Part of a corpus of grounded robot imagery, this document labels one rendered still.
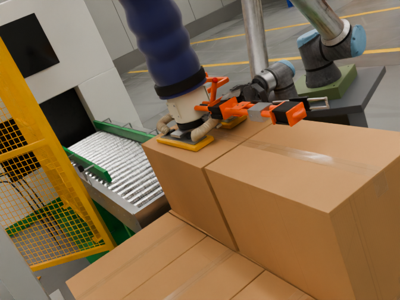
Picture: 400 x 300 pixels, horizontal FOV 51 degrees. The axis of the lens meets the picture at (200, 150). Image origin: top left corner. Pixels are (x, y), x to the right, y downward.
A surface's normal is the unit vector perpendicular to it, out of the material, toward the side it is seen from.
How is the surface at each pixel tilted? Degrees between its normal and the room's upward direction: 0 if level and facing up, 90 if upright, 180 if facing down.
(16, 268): 90
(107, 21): 90
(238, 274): 0
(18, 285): 90
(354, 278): 90
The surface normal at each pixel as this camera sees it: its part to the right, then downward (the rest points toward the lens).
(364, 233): 0.50, 0.15
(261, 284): -0.36, -0.86
